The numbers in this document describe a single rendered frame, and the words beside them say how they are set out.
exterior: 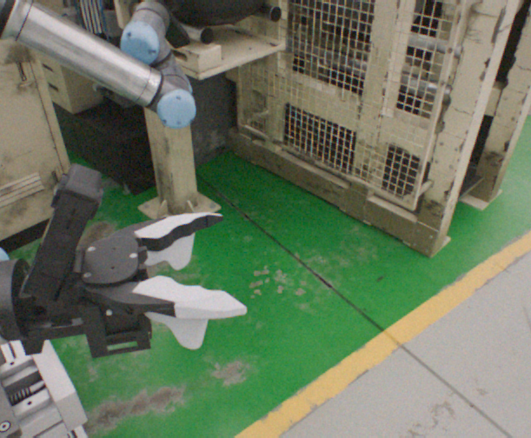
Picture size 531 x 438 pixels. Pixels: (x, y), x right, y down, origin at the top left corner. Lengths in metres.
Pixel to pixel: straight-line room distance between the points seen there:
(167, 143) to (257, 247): 0.55
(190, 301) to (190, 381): 1.27
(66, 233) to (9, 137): 1.64
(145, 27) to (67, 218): 0.74
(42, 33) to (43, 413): 0.62
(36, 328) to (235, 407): 1.16
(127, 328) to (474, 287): 1.72
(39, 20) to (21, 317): 0.61
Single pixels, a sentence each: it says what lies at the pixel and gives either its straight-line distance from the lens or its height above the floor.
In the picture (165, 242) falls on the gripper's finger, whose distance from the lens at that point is 0.49.
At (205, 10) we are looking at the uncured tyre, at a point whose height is 0.97.
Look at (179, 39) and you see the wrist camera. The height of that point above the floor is 0.96.
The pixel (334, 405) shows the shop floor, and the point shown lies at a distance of 1.62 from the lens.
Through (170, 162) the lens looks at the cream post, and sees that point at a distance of 2.06.
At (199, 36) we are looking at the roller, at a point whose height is 0.90.
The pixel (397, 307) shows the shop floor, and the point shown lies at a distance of 1.90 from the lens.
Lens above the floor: 1.37
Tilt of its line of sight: 39 degrees down
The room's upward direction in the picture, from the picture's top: straight up
